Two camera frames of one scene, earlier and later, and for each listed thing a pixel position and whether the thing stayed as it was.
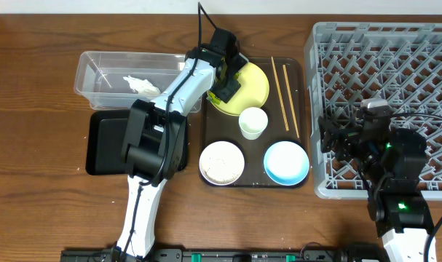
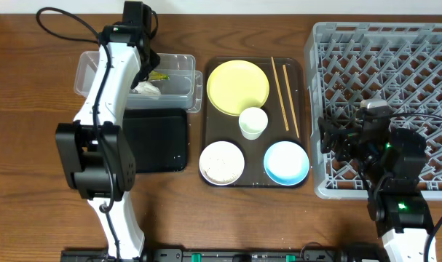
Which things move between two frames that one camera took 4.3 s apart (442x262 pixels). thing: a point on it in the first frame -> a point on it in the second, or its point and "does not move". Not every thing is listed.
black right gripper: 337,135 does not move
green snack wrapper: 211,97 -> 156,76
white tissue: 141,86 does not move
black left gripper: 226,89 -> 144,73
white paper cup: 253,121 does not move
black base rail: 225,255 does not move
